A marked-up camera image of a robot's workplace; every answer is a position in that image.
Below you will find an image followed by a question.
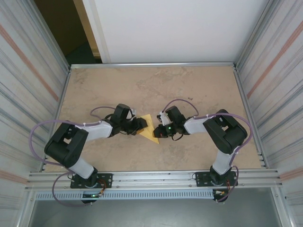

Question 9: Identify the yellow paper sheet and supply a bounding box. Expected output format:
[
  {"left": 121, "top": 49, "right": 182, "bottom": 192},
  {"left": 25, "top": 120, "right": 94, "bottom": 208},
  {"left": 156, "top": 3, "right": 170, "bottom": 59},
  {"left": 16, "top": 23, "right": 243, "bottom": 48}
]
[{"left": 138, "top": 113, "right": 161, "bottom": 145}]

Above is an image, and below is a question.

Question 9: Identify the grey metal sheet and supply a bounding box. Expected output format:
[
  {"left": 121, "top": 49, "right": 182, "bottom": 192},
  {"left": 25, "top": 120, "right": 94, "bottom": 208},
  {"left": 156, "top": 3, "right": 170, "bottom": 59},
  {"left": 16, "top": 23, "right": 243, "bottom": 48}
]
[{"left": 28, "top": 200, "right": 285, "bottom": 227}]

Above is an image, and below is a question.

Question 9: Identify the translucent corrugated side panel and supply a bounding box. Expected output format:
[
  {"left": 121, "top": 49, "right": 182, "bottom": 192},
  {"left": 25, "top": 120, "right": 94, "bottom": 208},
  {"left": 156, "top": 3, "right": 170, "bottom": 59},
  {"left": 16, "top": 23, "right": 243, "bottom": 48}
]
[
  {"left": 236, "top": 0, "right": 303, "bottom": 210},
  {"left": 0, "top": 0, "right": 71, "bottom": 210}
]

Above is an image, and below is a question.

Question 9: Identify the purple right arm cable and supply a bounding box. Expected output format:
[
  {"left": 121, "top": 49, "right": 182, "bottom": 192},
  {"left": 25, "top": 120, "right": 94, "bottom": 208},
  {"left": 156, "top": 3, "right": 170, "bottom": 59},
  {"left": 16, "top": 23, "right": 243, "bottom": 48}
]
[{"left": 162, "top": 98, "right": 254, "bottom": 203}]

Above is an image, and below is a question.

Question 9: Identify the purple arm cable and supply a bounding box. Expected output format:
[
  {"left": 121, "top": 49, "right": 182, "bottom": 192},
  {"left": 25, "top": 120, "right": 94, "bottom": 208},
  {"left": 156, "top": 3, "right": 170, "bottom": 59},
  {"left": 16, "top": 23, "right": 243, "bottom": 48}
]
[
  {"left": 162, "top": 98, "right": 254, "bottom": 203},
  {"left": 28, "top": 106, "right": 116, "bottom": 208}
]

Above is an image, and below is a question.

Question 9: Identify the wide aluminium mounting rail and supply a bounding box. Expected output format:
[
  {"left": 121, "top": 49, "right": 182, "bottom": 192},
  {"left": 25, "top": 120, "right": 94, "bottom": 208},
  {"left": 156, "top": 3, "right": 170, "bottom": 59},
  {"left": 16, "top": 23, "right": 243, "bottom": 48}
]
[{"left": 25, "top": 168, "right": 284, "bottom": 190}]

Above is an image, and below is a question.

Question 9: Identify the thin aluminium table rail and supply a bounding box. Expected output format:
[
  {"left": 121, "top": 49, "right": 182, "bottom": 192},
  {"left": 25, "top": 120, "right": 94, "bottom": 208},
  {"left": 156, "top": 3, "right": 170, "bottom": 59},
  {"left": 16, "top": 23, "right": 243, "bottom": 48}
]
[{"left": 68, "top": 61, "right": 237, "bottom": 70}]

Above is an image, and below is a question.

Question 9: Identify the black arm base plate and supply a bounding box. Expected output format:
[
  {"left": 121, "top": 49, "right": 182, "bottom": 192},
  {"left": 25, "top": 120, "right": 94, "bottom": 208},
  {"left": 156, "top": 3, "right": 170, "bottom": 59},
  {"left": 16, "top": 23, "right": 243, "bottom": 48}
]
[
  {"left": 70, "top": 173, "right": 113, "bottom": 189},
  {"left": 195, "top": 170, "right": 238, "bottom": 187}
]

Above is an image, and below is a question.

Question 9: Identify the aluminium table side rail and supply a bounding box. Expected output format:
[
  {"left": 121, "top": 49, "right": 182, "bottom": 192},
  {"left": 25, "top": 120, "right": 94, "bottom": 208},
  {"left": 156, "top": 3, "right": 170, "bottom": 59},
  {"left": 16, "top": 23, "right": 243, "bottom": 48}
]
[
  {"left": 233, "top": 67, "right": 267, "bottom": 169},
  {"left": 42, "top": 67, "right": 71, "bottom": 171}
]

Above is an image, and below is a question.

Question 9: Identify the grey slotted cable duct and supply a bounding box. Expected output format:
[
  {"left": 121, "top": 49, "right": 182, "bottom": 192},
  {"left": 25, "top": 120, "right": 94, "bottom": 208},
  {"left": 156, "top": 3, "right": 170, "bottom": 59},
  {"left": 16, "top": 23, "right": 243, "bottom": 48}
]
[{"left": 35, "top": 190, "right": 215, "bottom": 201}]

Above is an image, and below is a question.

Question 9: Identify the connector board with orange wires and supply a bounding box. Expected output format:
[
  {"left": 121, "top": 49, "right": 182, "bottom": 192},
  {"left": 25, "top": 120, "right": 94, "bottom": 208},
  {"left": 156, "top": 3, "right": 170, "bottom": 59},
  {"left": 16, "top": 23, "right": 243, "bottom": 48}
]
[
  {"left": 81, "top": 181, "right": 107, "bottom": 204},
  {"left": 213, "top": 181, "right": 232, "bottom": 203}
]

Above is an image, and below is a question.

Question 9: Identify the cream door frame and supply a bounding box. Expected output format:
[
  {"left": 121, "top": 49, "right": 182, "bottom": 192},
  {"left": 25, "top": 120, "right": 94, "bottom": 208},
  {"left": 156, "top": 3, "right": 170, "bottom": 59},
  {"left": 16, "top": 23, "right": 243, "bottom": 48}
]
[{"left": 72, "top": 0, "right": 103, "bottom": 64}]

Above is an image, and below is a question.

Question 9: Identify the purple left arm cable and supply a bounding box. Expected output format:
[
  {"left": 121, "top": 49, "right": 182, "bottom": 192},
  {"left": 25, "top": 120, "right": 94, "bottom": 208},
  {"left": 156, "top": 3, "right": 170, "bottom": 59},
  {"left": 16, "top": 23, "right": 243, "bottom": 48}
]
[{"left": 28, "top": 106, "right": 116, "bottom": 208}]

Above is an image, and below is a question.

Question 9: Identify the aluminium corner post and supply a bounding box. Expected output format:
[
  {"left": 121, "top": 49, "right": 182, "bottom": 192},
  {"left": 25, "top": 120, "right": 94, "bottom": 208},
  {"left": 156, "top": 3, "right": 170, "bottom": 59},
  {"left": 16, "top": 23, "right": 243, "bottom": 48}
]
[
  {"left": 21, "top": 0, "right": 71, "bottom": 71},
  {"left": 233, "top": 0, "right": 279, "bottom": 70}
]

